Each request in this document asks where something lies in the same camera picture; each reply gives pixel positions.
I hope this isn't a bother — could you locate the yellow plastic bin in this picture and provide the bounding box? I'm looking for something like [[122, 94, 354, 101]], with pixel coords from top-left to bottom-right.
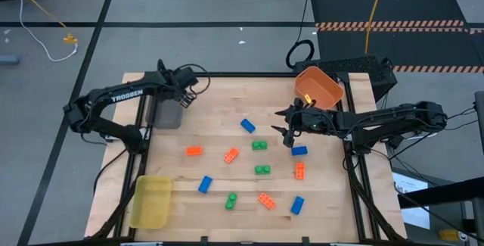
[[129, 175, 174, 230]]

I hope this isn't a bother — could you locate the grey post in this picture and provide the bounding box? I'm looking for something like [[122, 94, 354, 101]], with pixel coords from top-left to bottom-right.
[[474, 90, 484, 152]]

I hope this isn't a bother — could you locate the black hazard-striped floor mat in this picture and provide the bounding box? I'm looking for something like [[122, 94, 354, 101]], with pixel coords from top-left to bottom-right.
[[316, 26, 484, 73], [309, 0, 467, 31]]

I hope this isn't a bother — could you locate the black arm base cable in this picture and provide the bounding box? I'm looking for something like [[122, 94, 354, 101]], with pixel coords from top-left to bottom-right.
[[92, 147, 129, 196]]

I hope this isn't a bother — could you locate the orange plastic bin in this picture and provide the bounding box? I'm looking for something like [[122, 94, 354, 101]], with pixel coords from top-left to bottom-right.
[[294, 66, 345, 111]]

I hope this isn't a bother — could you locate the grey translucent plastic bin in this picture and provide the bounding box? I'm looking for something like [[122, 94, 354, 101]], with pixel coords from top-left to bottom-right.
[[145, 96, 185, 130]]

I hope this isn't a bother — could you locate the yellow hanging cable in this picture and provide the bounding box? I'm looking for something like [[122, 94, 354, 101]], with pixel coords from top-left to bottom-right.
[[364, 0, 389, 54]]

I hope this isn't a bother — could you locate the white paper sheet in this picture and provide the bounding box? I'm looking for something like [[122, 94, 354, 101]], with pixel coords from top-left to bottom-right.
[[392, 170, 432, 230]]

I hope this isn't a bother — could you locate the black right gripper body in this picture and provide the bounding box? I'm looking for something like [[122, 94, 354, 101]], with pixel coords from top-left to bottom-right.
[[283, 101, 336, 148]]

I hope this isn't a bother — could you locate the white floor cable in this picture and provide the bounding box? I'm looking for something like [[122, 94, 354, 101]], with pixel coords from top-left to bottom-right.
[[10, 0, 79, 63]]

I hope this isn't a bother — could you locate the yellow cable with connector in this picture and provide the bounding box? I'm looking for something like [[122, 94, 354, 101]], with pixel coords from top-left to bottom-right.
[[0, 0, 79, 45]]

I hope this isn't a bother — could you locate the black beam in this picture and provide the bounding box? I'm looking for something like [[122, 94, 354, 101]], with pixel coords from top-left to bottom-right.
[[396, 176, 484, 210]]

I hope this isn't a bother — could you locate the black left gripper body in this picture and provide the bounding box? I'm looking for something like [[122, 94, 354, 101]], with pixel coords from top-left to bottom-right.
[[165, 65, 200, 98]]

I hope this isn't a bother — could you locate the black floor cable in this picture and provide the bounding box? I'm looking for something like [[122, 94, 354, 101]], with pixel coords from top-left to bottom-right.
[[285, 0, 315, 70]]

